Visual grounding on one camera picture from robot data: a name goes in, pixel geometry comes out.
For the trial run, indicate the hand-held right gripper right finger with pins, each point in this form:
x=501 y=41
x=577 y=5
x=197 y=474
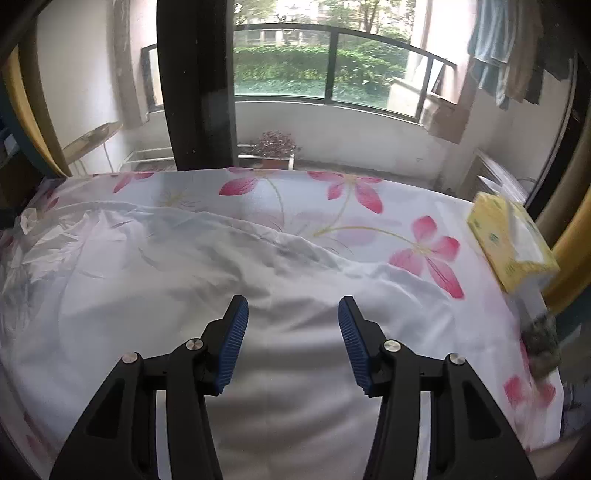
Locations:
x=353 y=341

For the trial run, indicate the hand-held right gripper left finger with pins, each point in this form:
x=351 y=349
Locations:
x=231 y=341

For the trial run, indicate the large white garment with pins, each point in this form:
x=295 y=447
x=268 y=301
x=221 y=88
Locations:
x=184 y=300

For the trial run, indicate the pink floral bed sheet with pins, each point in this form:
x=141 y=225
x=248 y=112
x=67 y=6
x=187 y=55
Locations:
x=346 y=203

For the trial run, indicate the yellow tissue box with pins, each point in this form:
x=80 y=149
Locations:
x=503 y=240

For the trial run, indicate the dark crumpled cloth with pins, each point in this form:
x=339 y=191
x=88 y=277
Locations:
x=542 y=344

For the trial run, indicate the white planter tray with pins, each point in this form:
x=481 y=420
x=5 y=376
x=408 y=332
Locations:
x=147 y=159

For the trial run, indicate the reddish potted plant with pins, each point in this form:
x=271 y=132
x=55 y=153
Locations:
x=274 y=145

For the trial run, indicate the white slatted panel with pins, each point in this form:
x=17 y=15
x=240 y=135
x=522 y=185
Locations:
x=498 y=177

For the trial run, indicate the yellow curtain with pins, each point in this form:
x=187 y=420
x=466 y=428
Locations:
x=572 y=258
x=27 y=120

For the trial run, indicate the balcony cardboard box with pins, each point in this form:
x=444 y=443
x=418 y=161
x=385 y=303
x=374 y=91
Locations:
x=443 y=120

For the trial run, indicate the round wooden folding table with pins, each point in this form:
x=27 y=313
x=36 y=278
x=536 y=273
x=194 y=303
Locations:
x=92 y=138

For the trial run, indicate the dark balcony railing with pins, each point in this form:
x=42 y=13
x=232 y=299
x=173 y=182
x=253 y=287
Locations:
x=331 y=69

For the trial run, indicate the hanging blue towel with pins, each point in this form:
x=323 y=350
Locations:
x=489 y=46

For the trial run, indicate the hanging beige garment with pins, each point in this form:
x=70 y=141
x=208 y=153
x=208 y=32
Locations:
x=524 y=55

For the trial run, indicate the hanging dark green garment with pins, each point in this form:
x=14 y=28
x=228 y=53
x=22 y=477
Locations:
x=556 y=60

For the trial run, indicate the black sliding door frame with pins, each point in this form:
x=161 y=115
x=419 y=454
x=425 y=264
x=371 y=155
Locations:
x=194 y=83

